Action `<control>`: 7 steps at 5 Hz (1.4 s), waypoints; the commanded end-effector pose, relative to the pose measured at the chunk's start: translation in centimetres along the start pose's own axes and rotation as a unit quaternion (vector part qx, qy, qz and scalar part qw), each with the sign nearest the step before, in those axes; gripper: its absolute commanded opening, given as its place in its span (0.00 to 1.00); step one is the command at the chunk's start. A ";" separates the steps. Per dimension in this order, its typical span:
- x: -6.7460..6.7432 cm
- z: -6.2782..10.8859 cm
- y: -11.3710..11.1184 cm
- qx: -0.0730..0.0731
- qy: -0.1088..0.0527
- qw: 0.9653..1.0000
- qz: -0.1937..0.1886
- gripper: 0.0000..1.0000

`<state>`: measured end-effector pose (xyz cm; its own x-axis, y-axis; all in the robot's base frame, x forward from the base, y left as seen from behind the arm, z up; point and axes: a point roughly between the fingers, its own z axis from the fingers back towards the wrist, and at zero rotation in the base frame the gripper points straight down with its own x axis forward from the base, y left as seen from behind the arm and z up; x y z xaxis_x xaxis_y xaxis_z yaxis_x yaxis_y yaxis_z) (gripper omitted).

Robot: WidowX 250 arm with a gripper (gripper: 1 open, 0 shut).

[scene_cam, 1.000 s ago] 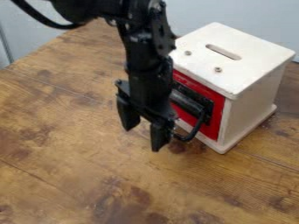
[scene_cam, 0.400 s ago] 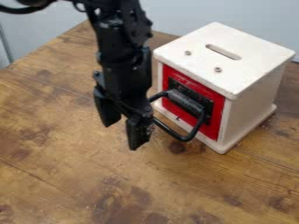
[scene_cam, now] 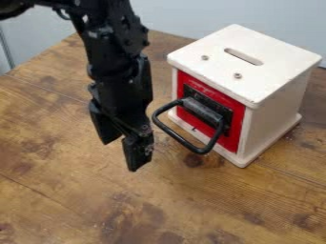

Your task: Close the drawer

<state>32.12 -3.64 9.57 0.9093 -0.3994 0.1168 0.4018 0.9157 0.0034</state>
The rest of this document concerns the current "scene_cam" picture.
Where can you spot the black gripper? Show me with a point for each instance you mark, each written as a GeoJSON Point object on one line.
{"type": "Point", "coordinates": [118, 109]}

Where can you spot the white wooden drawer cabinet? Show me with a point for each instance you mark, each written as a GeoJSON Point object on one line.
{"type": "Point", "coordinates": [250, 77]}

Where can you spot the red drawer with black handle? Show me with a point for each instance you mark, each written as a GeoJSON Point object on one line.
{"type": "Point", "coordinates": [211, 113]}

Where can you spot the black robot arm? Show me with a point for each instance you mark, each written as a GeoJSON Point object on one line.
{"type": "Point", "coordinates": [115, 38]}

